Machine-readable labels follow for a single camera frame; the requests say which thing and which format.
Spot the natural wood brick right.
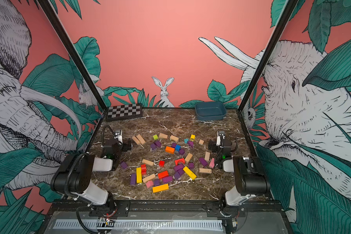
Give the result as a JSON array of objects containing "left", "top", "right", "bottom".
[{"left": 199, "top": 168, "right": 212, "bottom": 174}]

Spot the orange brick centre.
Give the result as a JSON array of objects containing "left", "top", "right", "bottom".
[{"left": 165, "top": 146, "right": 175, "bottom": 154}]

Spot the natural wood brick upright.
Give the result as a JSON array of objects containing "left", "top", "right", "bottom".
[{"left": 185, "top": 153, "right": 193, "bottom": 163}]

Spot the small red cube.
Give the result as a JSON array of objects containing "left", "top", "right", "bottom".
[{"left": 159, "top": 160, "right": 165, "bottom": 167}]

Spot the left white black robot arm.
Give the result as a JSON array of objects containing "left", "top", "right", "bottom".
[{"left": 50, "top": 125, "right": 132, "bottom": 206}]

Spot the pink brick right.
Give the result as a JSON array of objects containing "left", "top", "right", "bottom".
[{"left": 209, "top": 158, "right": 215, "bottom": 169}]

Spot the upright yellow brick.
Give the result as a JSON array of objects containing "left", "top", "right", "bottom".
[{"left": 136, "top": 167, "right": 142, "bottom": 184}]

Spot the pink brick front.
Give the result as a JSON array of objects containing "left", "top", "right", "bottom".
[{"left": 146, "top": 180, "right": 154, "bottom": 188}]

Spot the long yellow brick front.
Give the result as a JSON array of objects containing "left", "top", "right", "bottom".
[{"left": 152, "top": 184, "right": 169, "bottom": 193}]

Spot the natural wood brick pair left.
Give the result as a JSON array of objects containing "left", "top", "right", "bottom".
[{"left": 132, "top": 134, "right": 146, "bottom": 145}]

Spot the red stacked brick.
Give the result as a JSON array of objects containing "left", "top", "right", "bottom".
[{"left": 141, "top": 164, "right": 147, "bottom": 175}]

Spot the teal plastic storage bin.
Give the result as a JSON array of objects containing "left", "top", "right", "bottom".
[{"left": 195, "top": 101, "right": 227, "bottom": 121}]

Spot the angled yellow brick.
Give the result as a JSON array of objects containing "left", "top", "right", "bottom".
[{"left": 183, "top": 166, "right": 197, "bottom": 180}]

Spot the purple bricks back left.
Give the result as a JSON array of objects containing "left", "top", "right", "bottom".
[{"left": 150, "top": 140, "right": 162, "bottom": 151}]

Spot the black white checkerboard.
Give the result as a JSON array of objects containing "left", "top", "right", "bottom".
[{"left": 106, "top": 103, "right": 143, "bottom": 121}]

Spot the natural wood brick middle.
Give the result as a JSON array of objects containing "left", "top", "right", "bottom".
[{"left": 142, "top": 159, "right": 154, "bottom": 166}]

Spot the natural wood brick front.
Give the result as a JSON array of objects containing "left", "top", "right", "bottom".
[{"left": 142, "top": 174, "right": 156, "bottom": 183}]

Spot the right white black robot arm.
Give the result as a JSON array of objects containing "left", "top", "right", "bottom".
[{"left": 208, "top": 131, "right": 271, "bottom": 206}]

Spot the orange red brick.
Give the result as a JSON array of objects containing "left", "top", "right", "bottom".
[{"left": 158, "top": 171, "right": 169, "bottom": 179}]

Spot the pink brick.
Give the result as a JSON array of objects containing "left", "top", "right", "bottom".
[
  {"left": 209, "top": 158, "right": 215, "bottom": 169},
  {"left": 146, "top": 180, "right": 154, "bottom": 188}
]

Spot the red arch brick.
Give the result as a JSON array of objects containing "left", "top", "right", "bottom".
[{"left": 175, "top": 158, "right": 186, "bottom": 165}]

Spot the metal front rail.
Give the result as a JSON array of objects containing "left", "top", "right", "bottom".
[{"left": 52, "top": 219, "right": 224, "bottom": 232}]

